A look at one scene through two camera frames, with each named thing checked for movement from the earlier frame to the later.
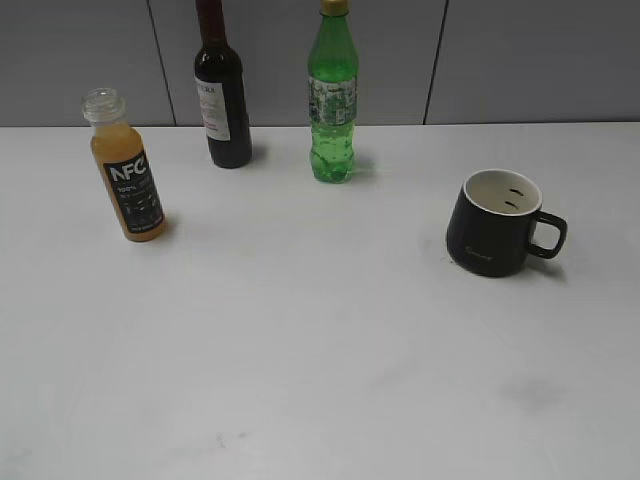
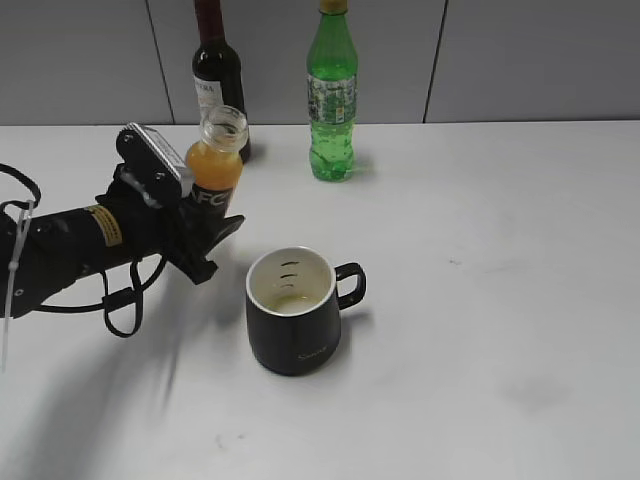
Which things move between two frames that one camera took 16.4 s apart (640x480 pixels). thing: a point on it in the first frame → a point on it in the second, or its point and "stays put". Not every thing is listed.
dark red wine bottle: x=221 y=89 stays put
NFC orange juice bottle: x=120 y=153 → x=215 y=163
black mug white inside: x=493 y=224 → x=294 y=298
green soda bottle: x=333 y=77 stays put
